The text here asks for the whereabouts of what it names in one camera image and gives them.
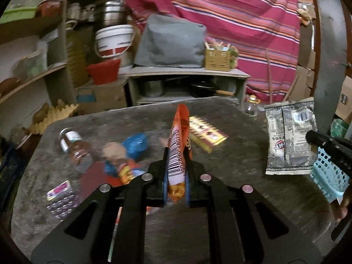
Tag red plastic basket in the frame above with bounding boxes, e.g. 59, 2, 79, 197
86, 59, 121, 84

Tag brown paper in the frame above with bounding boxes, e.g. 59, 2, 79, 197
103, 141, 128, 166

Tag red striped cloth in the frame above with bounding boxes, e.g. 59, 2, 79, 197
121, 0, 301, 103

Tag clear plastic bag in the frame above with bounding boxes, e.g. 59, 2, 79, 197
15, 48, 47, 77

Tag yellow egg tray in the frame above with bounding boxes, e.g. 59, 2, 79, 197
29, 99, 79, 135

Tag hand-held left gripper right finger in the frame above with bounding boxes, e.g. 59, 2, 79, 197
185, 160, 322, 264

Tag stacked steel pots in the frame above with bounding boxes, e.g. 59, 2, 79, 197
95, 1, 127, 29

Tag green plastic bag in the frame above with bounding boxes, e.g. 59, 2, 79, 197
330, 118, 350, 138

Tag wooden shelf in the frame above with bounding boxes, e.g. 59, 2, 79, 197
0, 0, 75, 143

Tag white plastic bucket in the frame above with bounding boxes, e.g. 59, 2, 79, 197
94, 25, 136, 73

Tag grey fabric cover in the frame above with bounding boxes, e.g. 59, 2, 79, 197
134, 14, 207, 68

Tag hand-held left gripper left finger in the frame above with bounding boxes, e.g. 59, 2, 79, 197
31, 147, 169, 264

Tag sweet potato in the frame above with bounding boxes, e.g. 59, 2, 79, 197
0, 77, 21, 94

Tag blue plastic bag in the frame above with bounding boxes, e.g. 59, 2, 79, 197
122, 132, 149, 160

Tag large oil jug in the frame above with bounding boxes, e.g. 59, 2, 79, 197
66, 30, 89, 88

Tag yellow cardboard box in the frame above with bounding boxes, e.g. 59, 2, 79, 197
189, 115, 229, 154

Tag black frying pan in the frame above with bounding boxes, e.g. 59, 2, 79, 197
189, 81, 236, 97

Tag orange snack packet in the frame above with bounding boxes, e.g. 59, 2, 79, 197
166, 104, 193, 204
118, 162, 144, 185

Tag large dark red box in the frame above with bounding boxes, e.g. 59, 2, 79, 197
81, 162, 122, 198

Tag low white cabinet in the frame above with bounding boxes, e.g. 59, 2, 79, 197
125, 66, 251, 106

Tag small steel pot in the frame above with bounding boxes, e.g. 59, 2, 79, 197
143, 80, 165, 98

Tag yellow chopstick holder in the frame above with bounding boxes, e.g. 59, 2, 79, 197
204, 41, 232, 71

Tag glass jar with metal lid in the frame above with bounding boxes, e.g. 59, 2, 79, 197
59, 128, 94, 171

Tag cooking oil bottle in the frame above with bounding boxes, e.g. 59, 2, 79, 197
244, 95, 260, 119

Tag light blue laundry basket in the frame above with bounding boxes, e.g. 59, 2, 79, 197
312, 147, 350, 202

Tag stack of flattened cardboard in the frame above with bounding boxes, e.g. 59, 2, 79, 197
286, 44, 317, 103

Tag purple pill blister pack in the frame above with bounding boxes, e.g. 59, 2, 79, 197
46, 180, 79, 220

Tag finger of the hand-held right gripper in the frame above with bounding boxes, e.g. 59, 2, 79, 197
306, 130, 352, 177

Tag person's right hand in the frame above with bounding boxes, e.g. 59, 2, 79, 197
334, 188, 352, 222

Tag green plastic tray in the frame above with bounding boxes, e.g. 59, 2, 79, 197
0, 7, 37, 24

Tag grey snack packet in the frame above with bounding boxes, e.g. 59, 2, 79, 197
264, 100, 319, 176

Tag bag of green vegetables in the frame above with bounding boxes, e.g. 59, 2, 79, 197
229, 47, 239, 69

